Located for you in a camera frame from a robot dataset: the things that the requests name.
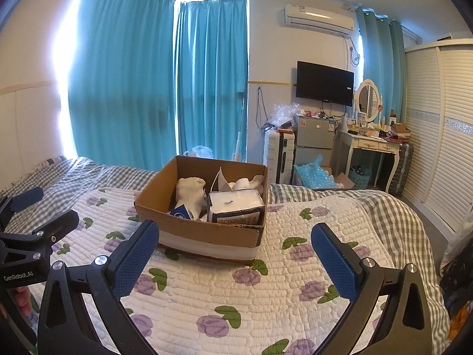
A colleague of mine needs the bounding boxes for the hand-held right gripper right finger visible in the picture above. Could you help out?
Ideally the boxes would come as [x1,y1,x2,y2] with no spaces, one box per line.
[311,223,433,355]

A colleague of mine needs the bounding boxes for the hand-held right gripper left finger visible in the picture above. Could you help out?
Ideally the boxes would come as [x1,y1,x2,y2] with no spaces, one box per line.
[38,220,160,355]

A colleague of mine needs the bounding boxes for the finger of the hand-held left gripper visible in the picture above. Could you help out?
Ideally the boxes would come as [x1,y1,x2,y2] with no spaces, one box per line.
[0,210,80,256]
[0,187,45,217]

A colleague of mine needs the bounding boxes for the blue white tissue packet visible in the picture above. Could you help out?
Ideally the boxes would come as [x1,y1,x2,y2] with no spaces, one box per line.
[170,203,193,220]

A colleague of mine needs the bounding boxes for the brown cardboard box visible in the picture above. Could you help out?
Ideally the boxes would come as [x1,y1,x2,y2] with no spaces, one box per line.
[134,155,268,264]

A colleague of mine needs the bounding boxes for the white socks with green bands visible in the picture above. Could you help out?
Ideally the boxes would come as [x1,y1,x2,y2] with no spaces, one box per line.
[175,177,208,217]

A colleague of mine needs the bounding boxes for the floral tissue pack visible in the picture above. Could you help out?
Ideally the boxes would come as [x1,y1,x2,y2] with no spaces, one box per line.
[207,188,266,226]

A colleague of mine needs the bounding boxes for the white tissue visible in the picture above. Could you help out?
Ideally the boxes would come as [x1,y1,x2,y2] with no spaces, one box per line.
[212,167,267,193]

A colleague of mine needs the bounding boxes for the person's left hand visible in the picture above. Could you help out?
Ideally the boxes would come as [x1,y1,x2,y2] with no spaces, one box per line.
[12,286,33,310]

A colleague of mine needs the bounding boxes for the teal basket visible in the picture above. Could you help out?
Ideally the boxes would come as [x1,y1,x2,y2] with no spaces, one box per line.
[349,166,372,189]

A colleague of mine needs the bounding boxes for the blue bubble wrap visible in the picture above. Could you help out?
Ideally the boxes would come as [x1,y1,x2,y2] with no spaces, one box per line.
[294,155,345,190]

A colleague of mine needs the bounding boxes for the floral quilted blanket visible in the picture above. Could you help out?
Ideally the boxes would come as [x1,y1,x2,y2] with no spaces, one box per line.
[22,187,451,355]

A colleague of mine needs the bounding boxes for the dark suitcase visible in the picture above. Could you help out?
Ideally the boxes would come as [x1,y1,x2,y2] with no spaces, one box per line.
[388,142,414,197]

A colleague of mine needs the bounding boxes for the white suitcase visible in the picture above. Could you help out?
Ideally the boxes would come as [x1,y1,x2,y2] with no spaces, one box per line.
[264,129,296,185]

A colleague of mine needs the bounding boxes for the white dressing table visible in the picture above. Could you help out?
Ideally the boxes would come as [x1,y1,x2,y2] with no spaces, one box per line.
[331,128,402,193]

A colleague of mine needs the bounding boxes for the white plastic bag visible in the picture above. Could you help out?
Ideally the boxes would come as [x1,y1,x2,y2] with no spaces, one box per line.
[183,145,214,161]

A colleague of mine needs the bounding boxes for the grey mini fridge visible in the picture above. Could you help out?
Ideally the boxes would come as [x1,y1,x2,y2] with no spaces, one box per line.
[294,114,335,185]

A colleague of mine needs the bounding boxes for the wide teal curtain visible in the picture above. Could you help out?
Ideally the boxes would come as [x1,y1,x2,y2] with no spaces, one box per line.
[68,0,179,171]

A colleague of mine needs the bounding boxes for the small brown box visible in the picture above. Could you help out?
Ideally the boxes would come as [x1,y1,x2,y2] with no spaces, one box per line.
[390,113,412,142]

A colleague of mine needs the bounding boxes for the clear plastic bag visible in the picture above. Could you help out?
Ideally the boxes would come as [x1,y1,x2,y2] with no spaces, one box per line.
[271,101,301,130]

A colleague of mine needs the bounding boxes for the white louvred wardrobe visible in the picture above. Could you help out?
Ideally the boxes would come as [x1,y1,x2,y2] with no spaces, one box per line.
[402,39,473,234]

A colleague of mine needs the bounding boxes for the white oval mirror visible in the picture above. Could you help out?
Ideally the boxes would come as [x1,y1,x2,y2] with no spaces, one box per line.
[355,79,380,125]

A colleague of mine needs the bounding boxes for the narrow teal curtain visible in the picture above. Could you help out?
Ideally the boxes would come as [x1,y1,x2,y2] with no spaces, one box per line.
[176,0,249,161]

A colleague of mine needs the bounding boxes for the teal curtain beside wardrobe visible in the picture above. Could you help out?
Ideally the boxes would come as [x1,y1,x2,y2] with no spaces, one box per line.
[357,5,406,118]

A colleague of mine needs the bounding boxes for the white air conditioner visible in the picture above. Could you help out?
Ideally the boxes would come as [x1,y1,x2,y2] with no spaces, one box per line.
[284,4,355,38]

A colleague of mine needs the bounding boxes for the hanging cable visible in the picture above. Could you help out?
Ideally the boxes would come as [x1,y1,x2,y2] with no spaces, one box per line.
[256,86,271,134]

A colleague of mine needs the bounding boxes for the black wall television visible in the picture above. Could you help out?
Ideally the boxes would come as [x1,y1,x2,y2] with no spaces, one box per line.
[297,60,354,107]

